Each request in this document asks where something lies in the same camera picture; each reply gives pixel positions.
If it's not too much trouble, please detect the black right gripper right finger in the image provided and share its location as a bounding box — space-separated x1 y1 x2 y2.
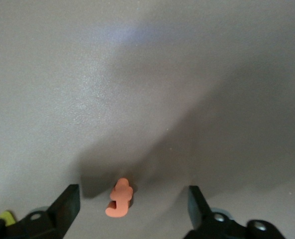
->
184 185 287 239

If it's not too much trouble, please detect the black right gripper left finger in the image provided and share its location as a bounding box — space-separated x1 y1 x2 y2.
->
0 184 81 239

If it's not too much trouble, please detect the orange foam letter r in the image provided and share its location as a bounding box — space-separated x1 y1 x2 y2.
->
105 177 134 218

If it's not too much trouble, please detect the yellow foam letter u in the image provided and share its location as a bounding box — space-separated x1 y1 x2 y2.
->
0 211 15 228

